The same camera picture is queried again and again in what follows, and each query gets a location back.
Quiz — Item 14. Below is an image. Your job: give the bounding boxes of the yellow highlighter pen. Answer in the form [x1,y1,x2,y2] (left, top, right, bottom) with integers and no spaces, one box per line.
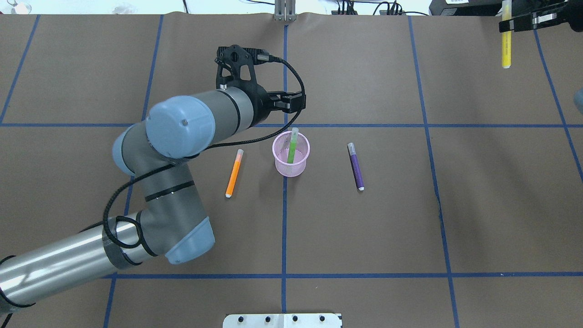
[501,0,512,69]

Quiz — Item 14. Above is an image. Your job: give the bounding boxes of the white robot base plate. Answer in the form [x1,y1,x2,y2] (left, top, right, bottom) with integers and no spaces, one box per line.
[222,313,343,328]

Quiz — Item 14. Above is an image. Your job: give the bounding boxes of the green highlighter pen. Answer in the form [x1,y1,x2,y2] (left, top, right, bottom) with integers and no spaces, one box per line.
[286,127,299,164]

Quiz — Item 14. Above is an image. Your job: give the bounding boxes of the aluminium frame post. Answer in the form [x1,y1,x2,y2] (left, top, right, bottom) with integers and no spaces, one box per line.
[273,0,297,23]

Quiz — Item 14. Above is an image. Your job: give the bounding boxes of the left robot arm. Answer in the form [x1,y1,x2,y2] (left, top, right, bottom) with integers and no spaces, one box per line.
[1,81,306,315]

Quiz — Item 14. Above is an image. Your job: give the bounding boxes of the purple highlighter pen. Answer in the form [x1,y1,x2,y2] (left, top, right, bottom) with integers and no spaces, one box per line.
[347,143,365,192]

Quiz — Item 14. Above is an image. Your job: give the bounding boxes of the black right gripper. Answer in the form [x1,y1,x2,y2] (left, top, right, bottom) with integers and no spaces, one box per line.
[498,0,583,33]

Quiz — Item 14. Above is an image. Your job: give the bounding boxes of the black box with label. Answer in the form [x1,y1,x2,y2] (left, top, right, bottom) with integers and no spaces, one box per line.
[429,0,502,16]

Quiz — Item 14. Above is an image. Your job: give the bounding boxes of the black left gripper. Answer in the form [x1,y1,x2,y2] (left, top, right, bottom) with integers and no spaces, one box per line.
[244,84,305,127]

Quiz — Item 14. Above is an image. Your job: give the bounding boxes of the orange highlighter pen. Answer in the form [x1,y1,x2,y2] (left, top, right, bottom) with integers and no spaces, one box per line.
[225,149,244,199]

